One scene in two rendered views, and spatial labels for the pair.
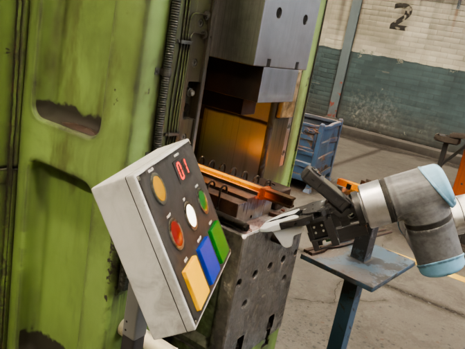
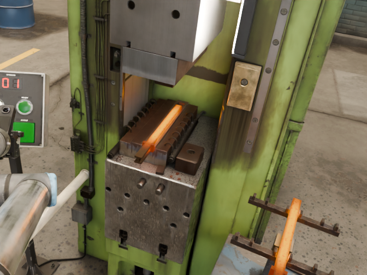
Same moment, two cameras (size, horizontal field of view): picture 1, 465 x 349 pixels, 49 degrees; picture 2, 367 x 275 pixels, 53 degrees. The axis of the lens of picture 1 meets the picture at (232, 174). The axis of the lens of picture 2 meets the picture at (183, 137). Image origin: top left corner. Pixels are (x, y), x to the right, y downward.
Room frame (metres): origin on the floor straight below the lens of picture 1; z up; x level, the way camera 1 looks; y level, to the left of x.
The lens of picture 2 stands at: (1.23, -1.23, 1.80)
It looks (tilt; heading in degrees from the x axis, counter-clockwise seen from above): 33 degrees down; 72
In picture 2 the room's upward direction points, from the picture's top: 8 degrees clockwise
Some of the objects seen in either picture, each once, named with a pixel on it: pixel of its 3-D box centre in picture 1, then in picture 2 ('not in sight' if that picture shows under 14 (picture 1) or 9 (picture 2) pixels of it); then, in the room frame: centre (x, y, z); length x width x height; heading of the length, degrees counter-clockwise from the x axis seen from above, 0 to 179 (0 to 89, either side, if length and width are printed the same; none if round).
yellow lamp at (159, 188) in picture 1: (158, 188); not in sight; (0.83, 0.12, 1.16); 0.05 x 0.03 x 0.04; 148
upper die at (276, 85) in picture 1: (219, 71); (170, 48); (1.57, 0.09, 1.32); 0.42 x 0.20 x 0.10; 58
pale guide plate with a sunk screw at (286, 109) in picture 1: (288, 93); (243, 86); (1.79, -0.14, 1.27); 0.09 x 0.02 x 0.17; 148
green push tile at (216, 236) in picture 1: (216, 242); (24, 132); (1.02, 0.01, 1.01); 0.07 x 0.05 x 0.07; 173
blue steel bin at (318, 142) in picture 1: (277, 141); not in sight; (5.63, -0.42, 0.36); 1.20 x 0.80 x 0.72; 66
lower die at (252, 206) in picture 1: (201, 184); (161, 127); (1.57, 0.09, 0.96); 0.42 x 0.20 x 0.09; 58
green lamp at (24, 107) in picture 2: (203, 201); (24, 107); (1.03, 0.05, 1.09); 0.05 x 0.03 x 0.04; 148
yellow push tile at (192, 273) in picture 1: (194, 282); not in sight; (0.82, 0.03, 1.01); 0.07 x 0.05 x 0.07; 173
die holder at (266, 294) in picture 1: (196, 254); (168, 176); (1.62, 0.07, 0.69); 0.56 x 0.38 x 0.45; 58
